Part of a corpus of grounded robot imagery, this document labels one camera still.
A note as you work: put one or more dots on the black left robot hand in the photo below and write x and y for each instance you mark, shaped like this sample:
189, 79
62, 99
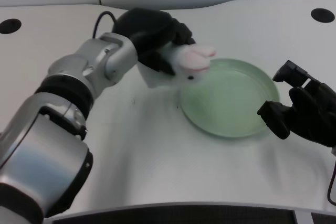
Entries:
149, 30

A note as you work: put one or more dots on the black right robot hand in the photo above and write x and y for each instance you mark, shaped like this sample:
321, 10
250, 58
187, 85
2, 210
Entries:
312, 113

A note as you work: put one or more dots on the white rabbit doll pink ears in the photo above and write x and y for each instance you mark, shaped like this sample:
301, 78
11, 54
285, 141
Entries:
191, 58

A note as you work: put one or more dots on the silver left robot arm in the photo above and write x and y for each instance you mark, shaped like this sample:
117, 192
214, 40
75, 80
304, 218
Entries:
52, 134

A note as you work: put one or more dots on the green round plate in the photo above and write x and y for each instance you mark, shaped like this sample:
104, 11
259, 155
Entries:
231, 106

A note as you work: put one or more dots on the black textured robot chest panel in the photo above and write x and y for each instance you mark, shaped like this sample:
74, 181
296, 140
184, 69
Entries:
173, 214

